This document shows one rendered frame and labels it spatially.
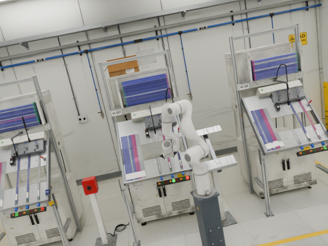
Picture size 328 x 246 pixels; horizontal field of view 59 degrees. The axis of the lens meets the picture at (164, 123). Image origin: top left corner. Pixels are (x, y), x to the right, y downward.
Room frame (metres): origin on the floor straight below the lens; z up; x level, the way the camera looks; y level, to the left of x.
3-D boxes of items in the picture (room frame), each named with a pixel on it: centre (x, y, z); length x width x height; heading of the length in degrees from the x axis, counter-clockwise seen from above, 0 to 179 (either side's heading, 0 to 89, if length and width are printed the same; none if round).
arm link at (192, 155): (2.17, -0.19, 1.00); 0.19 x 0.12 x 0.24; 130
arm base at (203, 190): (2.19, -0.22, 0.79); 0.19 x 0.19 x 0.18
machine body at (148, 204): (3.30, 0.18, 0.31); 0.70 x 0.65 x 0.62; 92
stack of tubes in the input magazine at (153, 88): (3.18, 0.12, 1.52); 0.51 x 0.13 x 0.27; 92
